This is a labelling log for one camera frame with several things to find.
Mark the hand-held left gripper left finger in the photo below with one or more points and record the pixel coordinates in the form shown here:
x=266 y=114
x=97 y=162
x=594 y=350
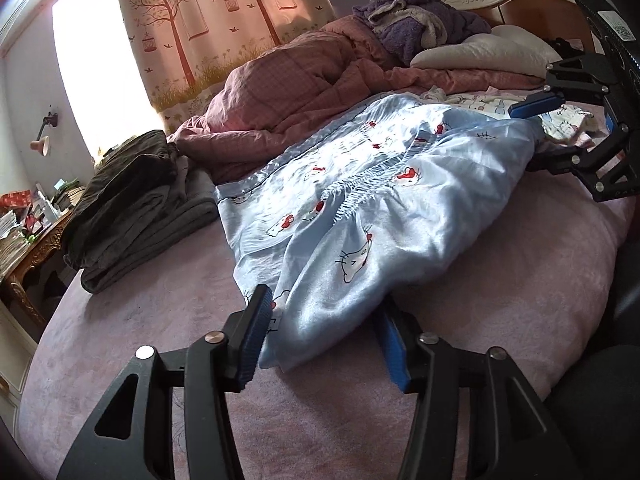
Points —
x=252 y=345

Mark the pink wall lamp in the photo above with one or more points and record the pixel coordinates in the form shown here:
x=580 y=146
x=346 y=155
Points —
x=41 y=144

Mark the white printed cloth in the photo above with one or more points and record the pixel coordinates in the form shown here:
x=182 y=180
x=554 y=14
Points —
x=480 y=105

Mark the carved wooden desk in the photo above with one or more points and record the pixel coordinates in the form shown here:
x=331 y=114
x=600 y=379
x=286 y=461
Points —
x=35 y=255

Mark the stack of papers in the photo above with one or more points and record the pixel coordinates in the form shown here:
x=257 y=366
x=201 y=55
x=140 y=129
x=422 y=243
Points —
x=12 y=245

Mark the pink tree print curtain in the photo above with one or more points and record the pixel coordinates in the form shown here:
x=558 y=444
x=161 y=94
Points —
x=200 y=35

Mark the wooden bed headboard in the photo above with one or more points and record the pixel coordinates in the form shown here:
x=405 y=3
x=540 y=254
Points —
x=530 y=10

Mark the light grey pillow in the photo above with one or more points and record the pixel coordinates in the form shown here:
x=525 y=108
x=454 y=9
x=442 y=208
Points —
x=500 y=50

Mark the pink quilt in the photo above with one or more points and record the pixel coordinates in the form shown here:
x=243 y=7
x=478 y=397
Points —
x=300 y=85

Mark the stack of books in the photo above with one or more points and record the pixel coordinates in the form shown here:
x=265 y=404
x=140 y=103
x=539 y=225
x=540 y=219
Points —
x=70 y=195

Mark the dark olive folded garment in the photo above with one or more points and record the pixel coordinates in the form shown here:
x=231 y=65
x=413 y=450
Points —
x=125 y=185

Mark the light blue printed satin pants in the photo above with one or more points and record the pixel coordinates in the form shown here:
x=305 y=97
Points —
x=400 y=200

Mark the purple fleece robe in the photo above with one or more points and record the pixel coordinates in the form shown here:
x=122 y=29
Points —
x=400 y=35

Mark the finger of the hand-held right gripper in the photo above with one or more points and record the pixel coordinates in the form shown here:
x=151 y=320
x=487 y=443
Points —
x=535 y=104
x=560 y=161

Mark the grey folded garment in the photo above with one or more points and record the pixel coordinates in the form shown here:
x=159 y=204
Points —
x=165 y=240

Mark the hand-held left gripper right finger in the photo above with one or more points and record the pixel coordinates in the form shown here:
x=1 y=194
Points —
x=392 y=355

